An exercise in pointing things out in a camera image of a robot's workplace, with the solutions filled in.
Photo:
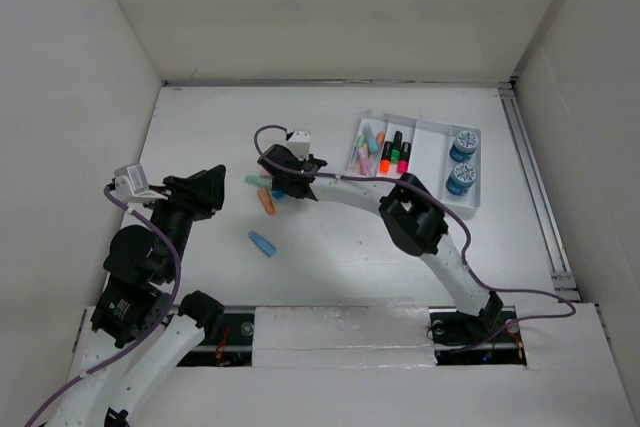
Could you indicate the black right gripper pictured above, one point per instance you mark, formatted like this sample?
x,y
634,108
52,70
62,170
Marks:
x,y
277,185

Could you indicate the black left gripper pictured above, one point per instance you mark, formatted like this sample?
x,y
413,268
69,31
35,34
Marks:
x,y
210,184

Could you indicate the pastel blue short highlighter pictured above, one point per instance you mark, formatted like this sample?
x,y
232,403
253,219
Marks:
x,y
262,244

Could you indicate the pastel purple highlighter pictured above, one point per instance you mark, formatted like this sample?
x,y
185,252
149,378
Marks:
x,y
366,165

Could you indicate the pastel green clear highlighter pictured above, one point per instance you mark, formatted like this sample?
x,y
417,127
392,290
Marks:
x,y
354,164

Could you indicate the pastel blue clear highlighter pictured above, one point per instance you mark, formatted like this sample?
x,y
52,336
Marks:
x,y
369,138

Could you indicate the black orange highlighter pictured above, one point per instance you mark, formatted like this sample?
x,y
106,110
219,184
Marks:
x,y
385,160

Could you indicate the pastel orange clear highlighter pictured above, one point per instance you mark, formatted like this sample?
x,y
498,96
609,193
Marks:
x,y
380,139

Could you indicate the black green highlighter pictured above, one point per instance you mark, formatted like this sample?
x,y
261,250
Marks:
x,y
396,147

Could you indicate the black pink highlighter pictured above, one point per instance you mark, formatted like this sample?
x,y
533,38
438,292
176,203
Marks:
x,y
403,162

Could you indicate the blue tape roll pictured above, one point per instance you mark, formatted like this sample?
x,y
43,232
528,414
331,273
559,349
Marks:
x,y
461,179
464,145

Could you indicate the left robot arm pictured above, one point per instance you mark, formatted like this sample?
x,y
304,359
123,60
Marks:
x,y
139,331

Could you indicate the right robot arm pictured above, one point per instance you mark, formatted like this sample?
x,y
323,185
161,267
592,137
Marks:
x,y
414,220

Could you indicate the pastel orange short highlighter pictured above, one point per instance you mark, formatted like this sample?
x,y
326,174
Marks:
x,y
266,201

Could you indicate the pastel green short highlighter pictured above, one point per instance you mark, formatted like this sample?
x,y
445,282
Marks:
x,y
258,181

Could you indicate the white divided organizer tray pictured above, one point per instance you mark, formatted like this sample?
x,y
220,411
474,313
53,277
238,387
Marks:
x,y
429,159

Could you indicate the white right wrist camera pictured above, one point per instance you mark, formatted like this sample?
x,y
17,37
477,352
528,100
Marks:
x,y
298,142

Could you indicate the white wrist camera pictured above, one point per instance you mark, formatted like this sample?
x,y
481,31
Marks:
x,y
298,142
130,183

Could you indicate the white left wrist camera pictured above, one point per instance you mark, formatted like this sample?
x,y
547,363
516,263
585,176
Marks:
x,y
130,183

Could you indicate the aluminium rail back edge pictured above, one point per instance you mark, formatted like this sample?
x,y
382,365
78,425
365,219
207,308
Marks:
x,y
326,83

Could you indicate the aluminium rail right side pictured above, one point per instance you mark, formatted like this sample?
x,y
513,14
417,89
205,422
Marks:
x,y
560,270

